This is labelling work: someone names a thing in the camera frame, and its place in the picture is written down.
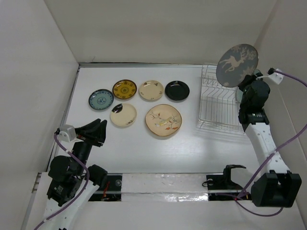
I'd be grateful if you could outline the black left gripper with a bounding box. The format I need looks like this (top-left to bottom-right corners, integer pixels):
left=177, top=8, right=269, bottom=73
left=71, top=117, right=106, bottom=173

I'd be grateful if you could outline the light green floral plate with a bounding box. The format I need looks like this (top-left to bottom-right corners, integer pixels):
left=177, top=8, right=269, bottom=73
left=236, top=69, right=263, bottom=104

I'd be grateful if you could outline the beige bird branch plate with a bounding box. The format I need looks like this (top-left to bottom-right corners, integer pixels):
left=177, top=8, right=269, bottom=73
left=145, top=104, right=182, bottom=137

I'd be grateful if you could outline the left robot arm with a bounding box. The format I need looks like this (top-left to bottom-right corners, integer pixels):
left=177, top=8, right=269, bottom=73
left=35, top=119, right=107, bottom=230

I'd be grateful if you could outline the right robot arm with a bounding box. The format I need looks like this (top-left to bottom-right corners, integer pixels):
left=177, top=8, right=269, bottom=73
left=238, top=75, right=302, bottom=208

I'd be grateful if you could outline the blue white patterned plate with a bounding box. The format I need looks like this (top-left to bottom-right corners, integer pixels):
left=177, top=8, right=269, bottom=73
left=88, top=89, right=114, bottom=111

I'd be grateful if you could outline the cream plate with dark patch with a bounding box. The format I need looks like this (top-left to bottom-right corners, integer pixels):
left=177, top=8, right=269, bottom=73
left=110, top=103, right=137, bottom=127

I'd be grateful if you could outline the yellow patterned small plate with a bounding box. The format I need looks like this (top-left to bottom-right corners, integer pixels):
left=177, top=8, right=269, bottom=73
left=112, top=80, right=137, bottom=100

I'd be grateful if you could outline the cream floral small plate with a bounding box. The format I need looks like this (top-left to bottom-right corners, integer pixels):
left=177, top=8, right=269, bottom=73
left=139, top=80, right=164, bottom=101

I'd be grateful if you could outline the black glossy small plate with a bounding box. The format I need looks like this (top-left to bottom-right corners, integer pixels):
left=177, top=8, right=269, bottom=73
left=165, top=80, right=190, bottom=101

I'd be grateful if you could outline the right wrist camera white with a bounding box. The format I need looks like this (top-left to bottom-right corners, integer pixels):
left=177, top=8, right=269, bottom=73
left=256, top=68, right=284, bottom=85

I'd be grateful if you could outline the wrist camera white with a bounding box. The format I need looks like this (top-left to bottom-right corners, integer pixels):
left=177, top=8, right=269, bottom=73
left=57, top=125, right=77, bottom=142
left=256, top=68, right=284, bottom=85

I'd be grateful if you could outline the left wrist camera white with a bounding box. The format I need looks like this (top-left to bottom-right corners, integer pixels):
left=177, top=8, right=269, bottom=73
left=57, top=125, right=77, bottom=142

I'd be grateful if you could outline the white wire dish rack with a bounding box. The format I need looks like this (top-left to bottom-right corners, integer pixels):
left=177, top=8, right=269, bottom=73
left=198, top=64, right=243, bottom=134

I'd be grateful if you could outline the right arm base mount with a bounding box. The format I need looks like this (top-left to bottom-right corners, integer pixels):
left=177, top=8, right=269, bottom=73
left=204, top=164, right=246, bottom=190

